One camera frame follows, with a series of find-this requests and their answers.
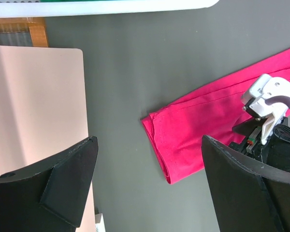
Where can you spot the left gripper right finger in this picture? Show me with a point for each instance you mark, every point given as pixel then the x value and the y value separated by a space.
pixel 248 195

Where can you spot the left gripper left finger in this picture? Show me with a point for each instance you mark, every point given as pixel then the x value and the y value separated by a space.
pixel 49 195

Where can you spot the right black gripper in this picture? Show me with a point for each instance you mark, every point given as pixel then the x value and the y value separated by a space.
pixel 276 151

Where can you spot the pink t shirt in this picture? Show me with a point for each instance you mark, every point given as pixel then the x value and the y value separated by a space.
pixel 176 130

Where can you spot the wooden rack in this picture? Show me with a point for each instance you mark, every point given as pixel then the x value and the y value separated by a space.
pixel 26 31

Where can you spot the white plastic laundry basket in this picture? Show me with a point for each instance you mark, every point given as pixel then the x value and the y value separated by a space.
pixel 50 8

